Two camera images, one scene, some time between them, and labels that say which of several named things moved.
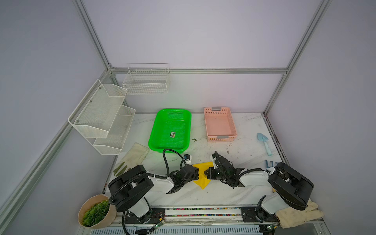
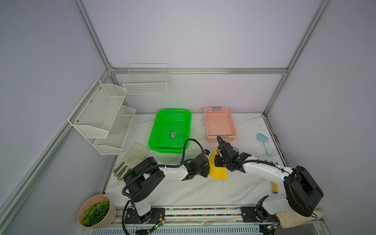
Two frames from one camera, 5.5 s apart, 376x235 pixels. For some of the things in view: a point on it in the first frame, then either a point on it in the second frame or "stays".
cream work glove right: x=290 y=218 stays
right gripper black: x=210 y=176 -> x=216 y=161
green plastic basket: x=171 y=129 stays
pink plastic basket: x=219 y=125 stays
